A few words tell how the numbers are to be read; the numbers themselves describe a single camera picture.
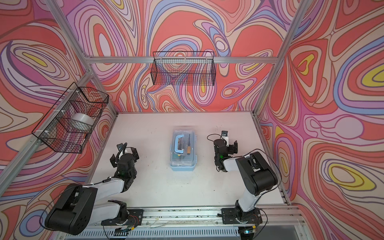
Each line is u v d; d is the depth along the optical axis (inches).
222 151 29.0
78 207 16.8
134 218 28.4
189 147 35.6
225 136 32.3
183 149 34.0
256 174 18.9
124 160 26.6
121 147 29.1
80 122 27.5
